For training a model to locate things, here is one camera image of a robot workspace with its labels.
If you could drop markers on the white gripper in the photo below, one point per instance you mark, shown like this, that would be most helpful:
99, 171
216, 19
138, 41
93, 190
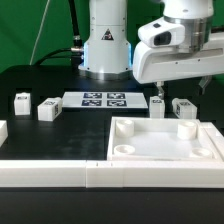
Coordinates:
157, 57

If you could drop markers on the white square tabletop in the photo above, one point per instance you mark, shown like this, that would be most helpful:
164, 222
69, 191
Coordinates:
150, 139

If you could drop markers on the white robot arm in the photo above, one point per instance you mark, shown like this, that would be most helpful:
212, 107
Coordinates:
107, 53

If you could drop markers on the white marker sheet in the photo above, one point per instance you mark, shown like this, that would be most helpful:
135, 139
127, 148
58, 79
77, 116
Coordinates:
104, 100

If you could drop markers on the white U-shaped fence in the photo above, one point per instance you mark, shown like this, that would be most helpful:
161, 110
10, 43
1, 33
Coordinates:
115, 173

